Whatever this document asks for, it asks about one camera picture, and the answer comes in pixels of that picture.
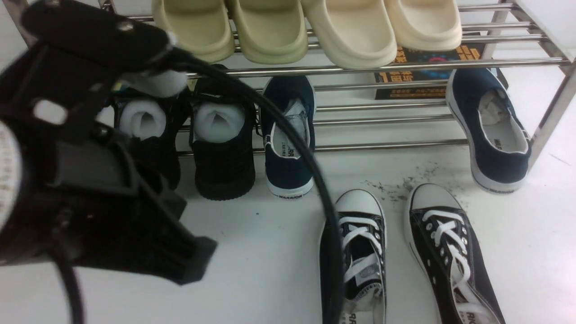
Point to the olive green slipper right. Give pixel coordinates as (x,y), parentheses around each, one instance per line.
(270,31)

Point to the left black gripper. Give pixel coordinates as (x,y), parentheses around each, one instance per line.
(71,190)

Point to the cream slipper right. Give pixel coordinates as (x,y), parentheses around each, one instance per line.
(425,25)

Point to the olive green slipper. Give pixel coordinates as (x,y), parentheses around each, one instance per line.
(270,31)
(201,27)

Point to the olive green slipper left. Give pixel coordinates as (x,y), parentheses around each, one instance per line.
(201,27)

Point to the cream slipper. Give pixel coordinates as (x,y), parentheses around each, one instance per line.
(353,34)
(425,25)

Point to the black knit sneaker left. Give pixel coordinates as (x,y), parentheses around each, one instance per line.
(152,123)

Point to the black knit sneaker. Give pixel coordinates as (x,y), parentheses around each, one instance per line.
(221,132)
(152,123)

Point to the cream slipper left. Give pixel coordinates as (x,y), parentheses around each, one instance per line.
(353,34)

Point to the black knit sneaker right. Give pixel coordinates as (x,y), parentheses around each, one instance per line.
(221,132)

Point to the navy canvas shoe middle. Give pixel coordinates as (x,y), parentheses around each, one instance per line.
(286,174)

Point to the silver metal shoe rack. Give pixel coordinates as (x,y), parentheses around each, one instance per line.
(563,97)

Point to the black canvas lace sneaker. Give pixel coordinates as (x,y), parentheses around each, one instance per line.
(445,246)
(362,227)

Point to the navy canvas shoe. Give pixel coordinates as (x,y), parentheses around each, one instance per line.
(286,174)
(499,145)

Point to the navy canvas shoe right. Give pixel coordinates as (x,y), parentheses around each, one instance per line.
(499,145)

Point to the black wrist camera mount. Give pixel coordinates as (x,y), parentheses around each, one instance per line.
(105,38)

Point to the black orange book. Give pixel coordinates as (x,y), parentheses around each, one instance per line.
(465,52)

